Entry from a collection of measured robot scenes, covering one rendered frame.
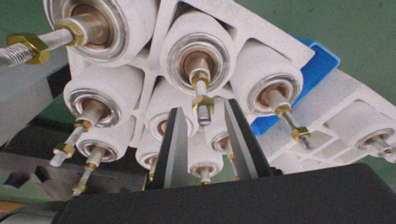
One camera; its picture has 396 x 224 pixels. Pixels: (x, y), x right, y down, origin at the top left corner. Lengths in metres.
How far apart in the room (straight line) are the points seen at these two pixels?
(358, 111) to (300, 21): 0.27
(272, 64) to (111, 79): 0.22
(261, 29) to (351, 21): 0.38
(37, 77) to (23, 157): 0.37
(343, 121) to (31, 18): 0.82
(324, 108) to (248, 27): 0.31
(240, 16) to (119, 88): 0.20
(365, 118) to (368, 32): 0.29
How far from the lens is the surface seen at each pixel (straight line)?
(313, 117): 0.47
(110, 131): 0.32
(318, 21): 0.54
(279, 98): 0.21
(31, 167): 0.70
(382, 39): 0.72
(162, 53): 0.18
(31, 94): 0.39
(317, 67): 0.49
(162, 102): 0.22
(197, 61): 0.16
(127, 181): 0.62
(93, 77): 0.24
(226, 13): 0.24
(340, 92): 0.47
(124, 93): 0.23
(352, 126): 0.47
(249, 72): 0.21
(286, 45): 0.29
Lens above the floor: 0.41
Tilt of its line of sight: 49 degrees down
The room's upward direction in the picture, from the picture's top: 176 degrees clockwise
